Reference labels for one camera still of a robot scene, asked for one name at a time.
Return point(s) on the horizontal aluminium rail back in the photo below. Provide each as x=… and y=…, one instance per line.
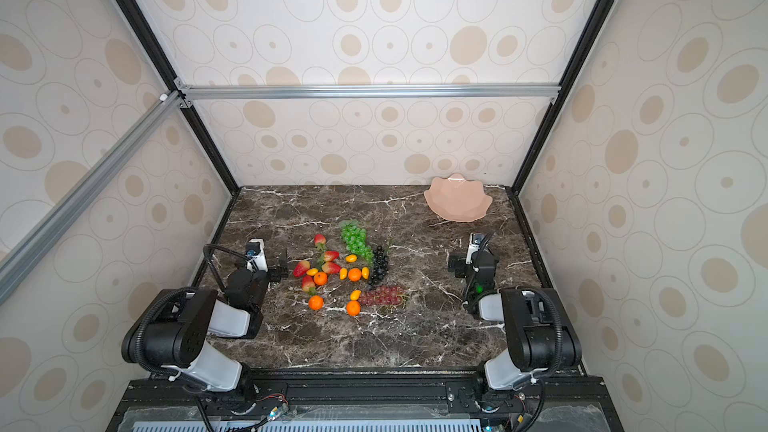
x=361, y=92

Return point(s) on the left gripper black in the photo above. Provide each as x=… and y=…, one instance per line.
x=273, y=273

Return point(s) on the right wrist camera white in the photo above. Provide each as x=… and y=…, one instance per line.
x=475, y=241

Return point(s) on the black frame post left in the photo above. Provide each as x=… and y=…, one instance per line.
x=138, y=23

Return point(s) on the diagonal aluminium rail left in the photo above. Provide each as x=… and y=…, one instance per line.
x=28, y=253

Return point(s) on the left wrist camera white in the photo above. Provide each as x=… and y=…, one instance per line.
x=255, y=256

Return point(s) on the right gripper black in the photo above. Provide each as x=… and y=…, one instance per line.
x=460, y=264

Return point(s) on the strawberry middle red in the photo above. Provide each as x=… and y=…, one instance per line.
x=331, y=268

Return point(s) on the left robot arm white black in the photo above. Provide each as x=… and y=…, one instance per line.
x=170, y=338

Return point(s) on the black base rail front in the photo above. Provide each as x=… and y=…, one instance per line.
x=368, y=400

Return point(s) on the black frame post right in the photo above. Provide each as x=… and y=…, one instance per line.
x=584, y=46

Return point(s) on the black grape bunch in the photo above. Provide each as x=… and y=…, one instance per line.
x=379, y=268

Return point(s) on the strawberry upper red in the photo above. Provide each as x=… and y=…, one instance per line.
x=330, y=256

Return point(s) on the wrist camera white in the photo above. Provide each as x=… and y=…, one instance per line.
x=255, y=256
x=475, y=241

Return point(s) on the pink scalloped fruit bowl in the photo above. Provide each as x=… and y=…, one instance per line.
x=458, y=199

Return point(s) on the red grape bunch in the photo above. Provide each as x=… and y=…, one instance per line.
x=383, y=296

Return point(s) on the orange mandarin near strawberries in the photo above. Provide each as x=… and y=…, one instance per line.
x=320, y=279

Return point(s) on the strawberry left red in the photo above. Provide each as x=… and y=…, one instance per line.
x=301, y=268

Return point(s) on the strawberry far with leaves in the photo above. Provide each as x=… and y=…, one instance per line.
x=320, y=242

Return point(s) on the green grape bunch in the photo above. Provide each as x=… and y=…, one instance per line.
x=355, y=239

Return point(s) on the black frame post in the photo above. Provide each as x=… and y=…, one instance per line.
x=138, y=23
x=584, y=46

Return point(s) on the strawberry lower red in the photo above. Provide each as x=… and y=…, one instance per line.
x=308, y=285

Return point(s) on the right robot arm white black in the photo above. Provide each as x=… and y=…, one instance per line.
x=540, y=338

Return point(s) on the orange mandarin middle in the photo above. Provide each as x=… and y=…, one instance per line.
x=355, y=274

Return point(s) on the strawberry red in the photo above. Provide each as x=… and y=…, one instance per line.
x=330, y=256
x=308, y=285
x=331, y=268
x=301, y=268

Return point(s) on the orange mandarin front left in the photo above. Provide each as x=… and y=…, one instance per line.
x=316, y=302

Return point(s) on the orange mandarin front right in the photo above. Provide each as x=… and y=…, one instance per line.
x=353, y=308

